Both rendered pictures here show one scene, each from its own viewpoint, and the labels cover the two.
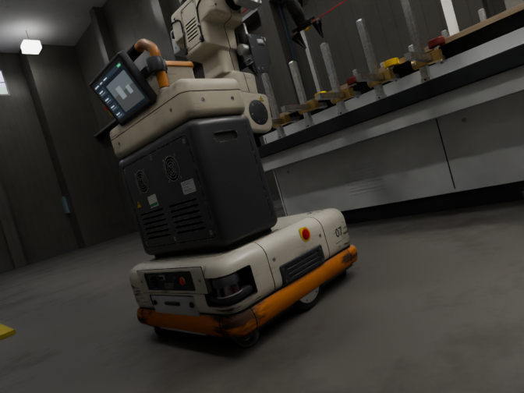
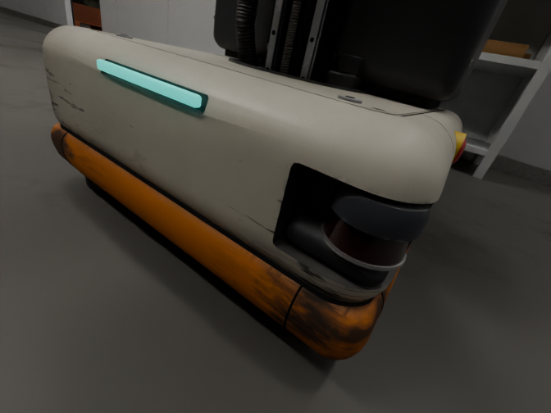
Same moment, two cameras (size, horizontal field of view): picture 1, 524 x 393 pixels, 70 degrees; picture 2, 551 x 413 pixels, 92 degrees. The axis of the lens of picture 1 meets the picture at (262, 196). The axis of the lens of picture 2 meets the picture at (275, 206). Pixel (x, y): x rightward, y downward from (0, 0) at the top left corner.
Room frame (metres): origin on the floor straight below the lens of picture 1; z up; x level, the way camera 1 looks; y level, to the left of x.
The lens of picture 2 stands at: (2.03, -0.01, 0.30)
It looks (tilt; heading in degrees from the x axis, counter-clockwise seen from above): 28 degrees down; 163
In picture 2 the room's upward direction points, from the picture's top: 13 degrees clockwise
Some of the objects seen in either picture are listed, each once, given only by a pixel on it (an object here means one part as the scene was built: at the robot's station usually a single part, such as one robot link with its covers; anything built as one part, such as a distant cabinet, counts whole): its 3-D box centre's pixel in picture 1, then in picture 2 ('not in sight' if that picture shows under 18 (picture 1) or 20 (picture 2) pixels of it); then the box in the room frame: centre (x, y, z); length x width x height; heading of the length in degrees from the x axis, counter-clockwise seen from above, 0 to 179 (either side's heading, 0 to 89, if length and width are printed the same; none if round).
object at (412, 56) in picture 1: (426, 58); not in sight; (1.81, -0.94, 0.80); 0.43 x 0.03 x 0.04; 134
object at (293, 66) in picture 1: (302, 97); not in sight; (2.41, -0.42, 0.89); 0.04 x 0.04 x 0.48; 44
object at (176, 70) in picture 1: (165, 89); not in sight; (1.38, 0.23, 0.87); 0.23 x 0.15 x 0.11; 44
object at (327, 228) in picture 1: (242, 265); (285, 136); (1.46, 0.15, 0.16); 0.67 x 0.64 x 0.25; 134
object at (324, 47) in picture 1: (334, 83); not in sight; (2.23, -0.60, 0.89); 0.04 x 0.04 x 0.48; 44
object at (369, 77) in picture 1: (379, 77); not in sight; (1.99, -0.76, 0.81); 0.43 x 0.03 x 0.04; 134
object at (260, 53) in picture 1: (236, 59); not in sight; (1.66, -0.06, 0.99); 0.28 x 0.16 x 0.22; 44
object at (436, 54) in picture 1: (426, 59); not in sight; (1.86, -0.96, 0.80); 0.14 x 0.06 x 0.05; 44
